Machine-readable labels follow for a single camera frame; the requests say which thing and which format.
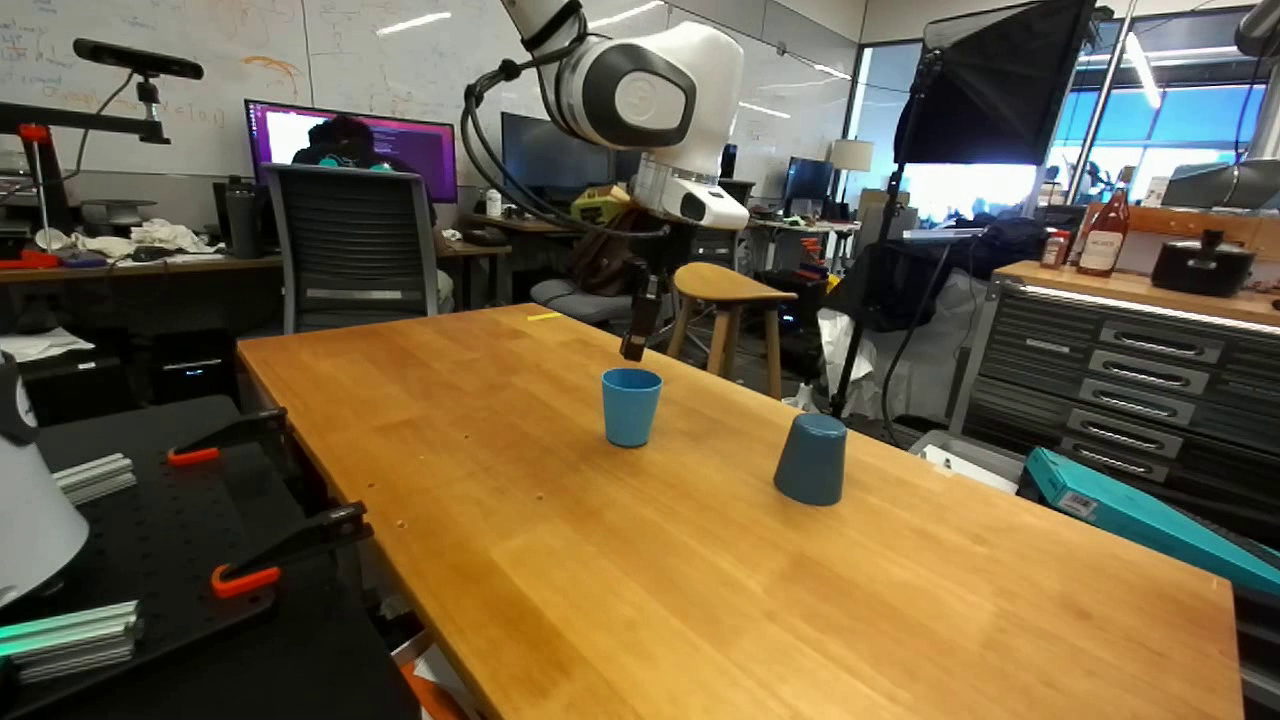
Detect light blue cup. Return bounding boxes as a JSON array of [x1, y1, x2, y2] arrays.
[[601, 367, 664, 449]]

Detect dark blue cup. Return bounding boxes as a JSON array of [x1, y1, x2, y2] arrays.
[[773, 413, 848, 507]]

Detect brown backpack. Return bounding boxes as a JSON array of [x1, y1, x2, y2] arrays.
[[568, 198, 651, 298]]

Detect wooden stool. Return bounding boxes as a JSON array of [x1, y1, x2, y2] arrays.
[[666, 262, 799, 400]]

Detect small dark monitor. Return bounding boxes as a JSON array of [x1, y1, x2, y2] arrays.
[[782, 156, 837, 204]]

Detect table lamp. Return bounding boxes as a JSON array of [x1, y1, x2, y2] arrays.
[[829, 138, 875, 203]]

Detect monitor with purple screen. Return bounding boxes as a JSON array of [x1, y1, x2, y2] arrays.
[[244, 98, 460, 206]]

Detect grey office chair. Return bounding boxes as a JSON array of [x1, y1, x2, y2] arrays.
[[259, 163, 442, 337]]

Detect person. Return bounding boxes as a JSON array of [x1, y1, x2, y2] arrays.
[[290, 114, 457, 313]]

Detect whiteboard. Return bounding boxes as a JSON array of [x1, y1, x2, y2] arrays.
[[0, 0, 863, 193]]

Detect white box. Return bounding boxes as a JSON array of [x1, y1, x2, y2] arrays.
[[907, 429, 1027, 497]]

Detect softbox light on stand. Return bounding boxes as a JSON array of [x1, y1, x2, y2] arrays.
[[828, 0, 1114, 421]]

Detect glass bottle with label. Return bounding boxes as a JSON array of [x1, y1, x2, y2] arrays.
[[1075, 178, 1132, 279]]

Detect black and orange clamp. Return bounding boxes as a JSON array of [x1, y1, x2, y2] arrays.
[[165, 406, 291, 469], [209, 501, 374, 601]]

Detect grey drawer cabinet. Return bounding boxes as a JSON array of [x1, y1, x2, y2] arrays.
[[948, 260, 1280, 546]]

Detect black computer tower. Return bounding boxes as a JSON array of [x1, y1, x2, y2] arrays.
[[148, 329, 241, 404]]

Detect window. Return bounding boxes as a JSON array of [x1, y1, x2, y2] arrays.
[[848, 8, 1280, 225]]

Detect heap of white cloths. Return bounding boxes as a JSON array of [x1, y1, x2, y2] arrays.
[[34, 218, 227, 264]]

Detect teal cardboard box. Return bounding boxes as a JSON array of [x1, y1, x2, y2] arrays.
[[1018, 446, 1280, 601]]

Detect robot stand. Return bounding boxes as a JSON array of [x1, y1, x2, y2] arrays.
[[0, 394, 423, 720]]

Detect camera on mount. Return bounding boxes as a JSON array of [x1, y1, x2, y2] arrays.
[[0, 38, 206, 263]]

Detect aluminium rail pieces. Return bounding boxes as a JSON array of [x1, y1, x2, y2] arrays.
[[0, 599, 144, 687], [53, 452, 138, 507]]

